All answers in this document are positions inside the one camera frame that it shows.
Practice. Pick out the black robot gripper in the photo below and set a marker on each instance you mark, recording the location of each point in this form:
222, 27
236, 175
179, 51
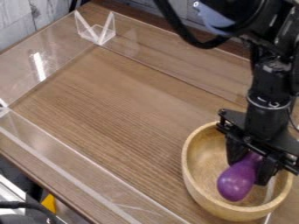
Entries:
259, 131

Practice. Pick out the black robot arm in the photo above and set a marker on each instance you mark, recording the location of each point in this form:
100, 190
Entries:
267, 25

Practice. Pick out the clear acrylic corner bracket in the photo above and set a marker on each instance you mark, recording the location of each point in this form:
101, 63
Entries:
99, 34

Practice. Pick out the yellow black device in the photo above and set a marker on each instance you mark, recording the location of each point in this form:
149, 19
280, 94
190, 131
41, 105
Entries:
56, 207

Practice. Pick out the brown wooden bowl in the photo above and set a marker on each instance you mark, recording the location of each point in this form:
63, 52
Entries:
203, 163

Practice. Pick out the clear acrylic tray wall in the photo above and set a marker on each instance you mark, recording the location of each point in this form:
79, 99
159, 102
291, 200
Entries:
105, 160

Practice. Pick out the purple toy eggplant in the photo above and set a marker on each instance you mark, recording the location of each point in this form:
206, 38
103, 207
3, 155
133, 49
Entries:
236, 180

